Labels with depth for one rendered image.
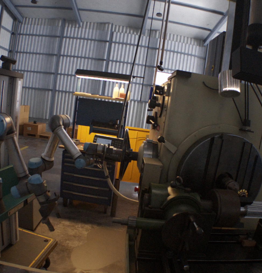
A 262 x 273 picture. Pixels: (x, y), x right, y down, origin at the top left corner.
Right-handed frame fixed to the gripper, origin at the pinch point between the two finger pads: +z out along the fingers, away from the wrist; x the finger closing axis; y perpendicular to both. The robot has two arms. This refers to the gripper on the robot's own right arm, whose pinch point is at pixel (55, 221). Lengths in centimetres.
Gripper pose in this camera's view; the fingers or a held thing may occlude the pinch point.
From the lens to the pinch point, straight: 139.3
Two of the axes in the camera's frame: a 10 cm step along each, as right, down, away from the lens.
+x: -0.1, 2.8, -9.6
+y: -9.6, 2.5, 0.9
